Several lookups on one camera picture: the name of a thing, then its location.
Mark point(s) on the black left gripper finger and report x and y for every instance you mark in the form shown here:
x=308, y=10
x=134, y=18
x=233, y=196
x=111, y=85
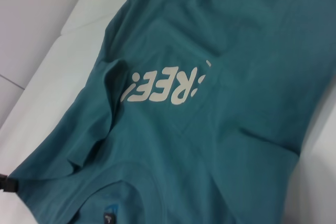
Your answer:
x=9, y=184

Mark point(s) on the teal t-shirt with FREE print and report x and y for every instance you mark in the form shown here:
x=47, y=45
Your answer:
x=197, y=103

